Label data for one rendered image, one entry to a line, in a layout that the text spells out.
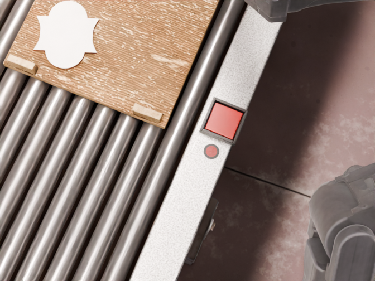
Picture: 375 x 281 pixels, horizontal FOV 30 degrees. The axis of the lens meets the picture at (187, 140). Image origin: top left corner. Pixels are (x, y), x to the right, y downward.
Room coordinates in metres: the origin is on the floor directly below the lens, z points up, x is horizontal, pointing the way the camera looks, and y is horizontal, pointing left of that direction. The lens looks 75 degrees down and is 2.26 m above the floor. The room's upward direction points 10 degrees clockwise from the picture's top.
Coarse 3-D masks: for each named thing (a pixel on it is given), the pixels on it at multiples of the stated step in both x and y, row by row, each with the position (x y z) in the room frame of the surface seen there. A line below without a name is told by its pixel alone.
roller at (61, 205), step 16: (96, 112) 0.40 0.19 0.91; (112, 112) 0.40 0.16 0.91; (96, 128) 0.36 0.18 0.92; (80, 144) 0.32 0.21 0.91; (96, 144) 0.33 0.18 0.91; (80, 160) 0.29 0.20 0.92; (64, 176) 0.26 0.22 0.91; (80, 176) 0.26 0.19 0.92; (64, 192) 0.22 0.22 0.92; (64, 208) 0.19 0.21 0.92; (48, 224) 0.16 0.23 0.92; (64, 224) 0.17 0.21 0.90; (48, 240) 0.13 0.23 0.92; (32, 256) 0.09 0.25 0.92; (48, 256) 0.10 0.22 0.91; (32, 272) 0.07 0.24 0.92
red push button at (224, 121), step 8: (216, 104) 0.45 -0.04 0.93; (216, 112) 0.43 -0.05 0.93; (224, 112) 0.44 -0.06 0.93; (232, 112) 0.44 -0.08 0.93; (240, 112) 0.44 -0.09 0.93; (208, 120) 0.41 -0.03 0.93; (216, 120) 0.42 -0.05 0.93; (224, 120) 0.42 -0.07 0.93; (232, 120) 0.42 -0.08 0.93; (240, 120) 0.43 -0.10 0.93; (208, 128) 0.40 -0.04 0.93; (216, 128) 0.40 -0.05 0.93; (224, 128) 0.40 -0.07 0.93; (232, 128) 0.41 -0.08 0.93; (224, 136) 0.39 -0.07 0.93; (232, 136) 0.39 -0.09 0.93
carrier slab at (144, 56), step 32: (64, 0) 0.61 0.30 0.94; (96, 0) 0.63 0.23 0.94; (128, 0) 0.64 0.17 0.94; (160, 0) 0.65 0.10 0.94; (192, 0) 0.66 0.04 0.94; (32, 32) 0.53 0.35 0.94; (96, 32) 0.56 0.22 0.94; (128, 32) 0.57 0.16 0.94; (160, 32) 0.58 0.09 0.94; (192, 32) 0.59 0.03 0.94; (96, 64) 0.49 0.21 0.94; (128, 64) 0.50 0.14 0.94; (160, 64) 0.51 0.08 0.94; (192, 64) 0.53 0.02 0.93; (96, 96) 0.42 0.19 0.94; (128, 96) 0.43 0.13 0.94; (160, 96) 0.44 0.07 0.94
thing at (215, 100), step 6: (216, 102) 0.46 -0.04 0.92; (222, 102) 0.46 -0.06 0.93; (210, 108) 0.44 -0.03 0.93; (234, 108) 0.45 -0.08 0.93; (240, 108) 0.45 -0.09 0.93; (246, 114) 0.44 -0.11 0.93; (204, 120) 0.41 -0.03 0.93; (204, 126) 0.40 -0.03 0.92; (240, 126) 0.41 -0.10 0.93; (204, 132) 0.39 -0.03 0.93; (210, 132) 0.39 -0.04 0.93; (216, 138) 0.38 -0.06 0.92; (222, 138) 0.38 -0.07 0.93; (234, 138) 0.39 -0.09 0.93; (234, 144) 0.37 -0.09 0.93
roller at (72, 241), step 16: (128, 128) 0.37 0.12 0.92; (112, 144) 0.33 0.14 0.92; (128, 144) 0.34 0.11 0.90; (112, 160) 0.30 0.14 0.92; (96, 176) 0.27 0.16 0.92; (112, 176) 0.27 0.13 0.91; (96, 192) 0.23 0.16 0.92; (80, 208) 0.20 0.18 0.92; (96, 208) 0.21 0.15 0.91; (80, 224) 0.17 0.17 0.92; (64, 240) 0.13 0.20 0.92; (80, 240) 0.14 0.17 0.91; (64, 256) 0.10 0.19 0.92; (48, 272) 0.07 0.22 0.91; (64, 272) 0.08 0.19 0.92
